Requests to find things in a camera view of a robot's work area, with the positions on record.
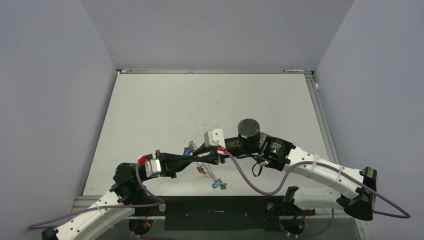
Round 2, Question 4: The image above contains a metal key ring plate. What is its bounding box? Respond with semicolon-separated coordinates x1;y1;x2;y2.
187;140;223;184

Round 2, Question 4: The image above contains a blue tagged key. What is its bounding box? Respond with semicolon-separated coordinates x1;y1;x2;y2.
211;179;222;189
183;147;194;156

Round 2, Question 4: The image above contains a yellow tagged key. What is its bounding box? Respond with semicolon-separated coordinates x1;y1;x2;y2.
196;166;206;175

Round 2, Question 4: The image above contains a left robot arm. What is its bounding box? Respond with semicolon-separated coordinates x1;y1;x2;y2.
29;151;199;240

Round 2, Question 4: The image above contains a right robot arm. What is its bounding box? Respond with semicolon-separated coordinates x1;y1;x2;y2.
192;118;378;221

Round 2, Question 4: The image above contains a red white marker pen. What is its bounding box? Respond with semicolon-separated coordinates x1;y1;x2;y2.
283;69;306;73

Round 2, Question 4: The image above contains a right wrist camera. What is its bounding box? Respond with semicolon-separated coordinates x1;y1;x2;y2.
204;128;228;156

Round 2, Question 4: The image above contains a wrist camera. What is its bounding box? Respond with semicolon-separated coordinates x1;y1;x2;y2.
204;128;228;156
137;154;163;178

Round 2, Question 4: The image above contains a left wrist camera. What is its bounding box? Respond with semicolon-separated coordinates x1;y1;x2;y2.
137;154;163;178

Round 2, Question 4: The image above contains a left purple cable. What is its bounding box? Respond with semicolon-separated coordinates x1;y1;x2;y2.
28;162;167;240

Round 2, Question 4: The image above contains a purple cable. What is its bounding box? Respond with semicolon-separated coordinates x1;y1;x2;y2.
225;150;412;239
28;162;167;240

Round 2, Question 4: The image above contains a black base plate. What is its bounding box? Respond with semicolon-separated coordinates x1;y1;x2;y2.
128;196;316;234

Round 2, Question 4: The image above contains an aluminium frame rail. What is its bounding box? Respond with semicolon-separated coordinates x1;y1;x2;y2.
301;71;372;219

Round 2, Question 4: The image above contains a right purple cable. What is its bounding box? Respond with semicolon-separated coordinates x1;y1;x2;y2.
225;150;412;239

